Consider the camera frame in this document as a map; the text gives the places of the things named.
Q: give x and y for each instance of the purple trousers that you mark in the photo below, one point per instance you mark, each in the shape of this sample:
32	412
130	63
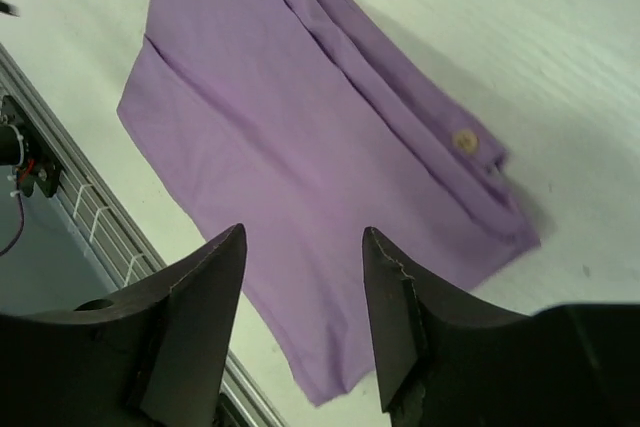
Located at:
302	121

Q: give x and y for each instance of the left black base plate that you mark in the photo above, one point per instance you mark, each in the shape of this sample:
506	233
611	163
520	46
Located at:
25	149

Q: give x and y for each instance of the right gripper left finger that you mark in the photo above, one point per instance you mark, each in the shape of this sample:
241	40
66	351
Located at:
150	354

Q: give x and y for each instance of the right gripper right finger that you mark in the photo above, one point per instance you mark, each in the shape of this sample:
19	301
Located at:
444	357

